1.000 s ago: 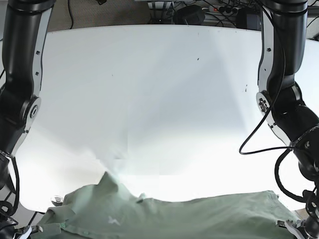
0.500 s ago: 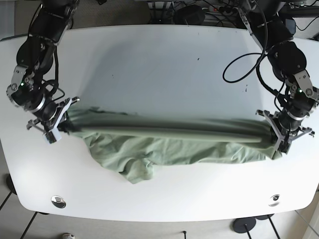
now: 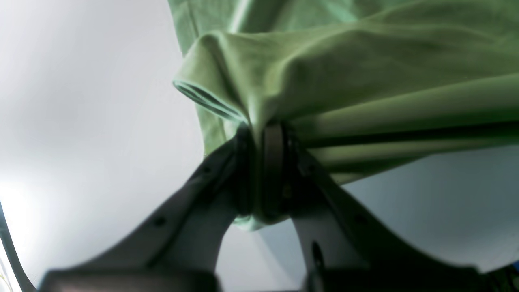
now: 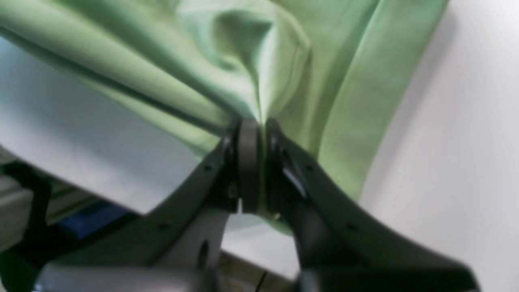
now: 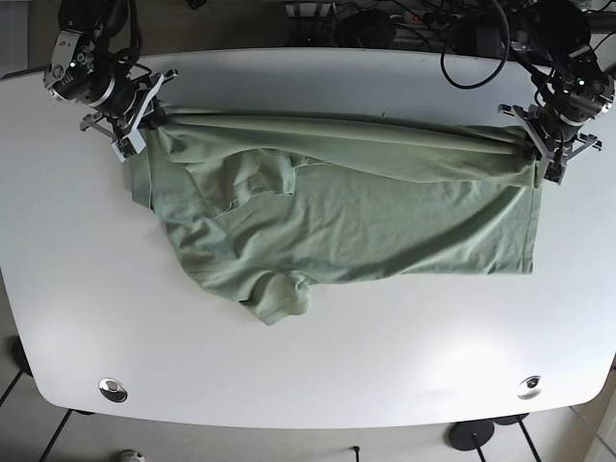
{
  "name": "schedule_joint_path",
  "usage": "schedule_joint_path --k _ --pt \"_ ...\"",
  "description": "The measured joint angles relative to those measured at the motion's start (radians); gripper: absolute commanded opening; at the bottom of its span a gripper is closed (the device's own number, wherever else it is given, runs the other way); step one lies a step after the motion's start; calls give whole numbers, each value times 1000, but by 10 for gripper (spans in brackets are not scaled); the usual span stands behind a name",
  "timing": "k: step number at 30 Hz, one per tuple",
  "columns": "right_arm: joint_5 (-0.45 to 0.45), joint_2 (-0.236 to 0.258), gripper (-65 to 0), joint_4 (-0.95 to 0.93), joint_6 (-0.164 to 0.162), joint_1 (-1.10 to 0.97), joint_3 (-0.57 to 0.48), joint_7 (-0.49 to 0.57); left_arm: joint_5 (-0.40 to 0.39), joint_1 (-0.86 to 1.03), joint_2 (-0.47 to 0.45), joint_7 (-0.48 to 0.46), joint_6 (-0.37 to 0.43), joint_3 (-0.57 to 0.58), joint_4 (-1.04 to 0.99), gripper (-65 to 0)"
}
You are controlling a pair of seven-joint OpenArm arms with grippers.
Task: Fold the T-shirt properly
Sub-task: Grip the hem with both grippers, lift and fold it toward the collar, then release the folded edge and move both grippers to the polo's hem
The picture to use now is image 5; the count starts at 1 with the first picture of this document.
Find right table grommet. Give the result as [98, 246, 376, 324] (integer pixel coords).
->
[517, 375, 543, 400]

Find table grommet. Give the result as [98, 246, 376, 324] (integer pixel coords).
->
[517, 375, 543, 400]
[98, 377, 128, 403]

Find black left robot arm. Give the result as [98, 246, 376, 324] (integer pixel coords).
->
[456, 1, 615, 186]

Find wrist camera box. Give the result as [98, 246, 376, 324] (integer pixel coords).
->
[112, 134, 145, 163]
[537, 158, 567, 185]

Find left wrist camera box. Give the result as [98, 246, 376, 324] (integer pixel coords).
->
[537, 158, 567, 185]

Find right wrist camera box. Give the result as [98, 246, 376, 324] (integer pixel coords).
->
[112, 134, 145, 163]

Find grey sneaker shoe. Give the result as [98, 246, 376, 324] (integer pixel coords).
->
[119, 449, 145, 462]

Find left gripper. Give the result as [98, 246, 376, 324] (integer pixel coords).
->
[498, 104, 603, 167]

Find light green T-shirt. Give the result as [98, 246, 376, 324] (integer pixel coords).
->
[128, 112, 541, 325]

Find black round stand base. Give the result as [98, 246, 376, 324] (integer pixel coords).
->
[447, 420, 495, 451]

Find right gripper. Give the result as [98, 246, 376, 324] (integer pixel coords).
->
[79, 69, 178, 146]

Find left table grommet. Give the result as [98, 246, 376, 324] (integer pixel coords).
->
[98, 377, 128, 403]

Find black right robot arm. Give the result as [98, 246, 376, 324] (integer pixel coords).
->
[43, 1, 178, 162]

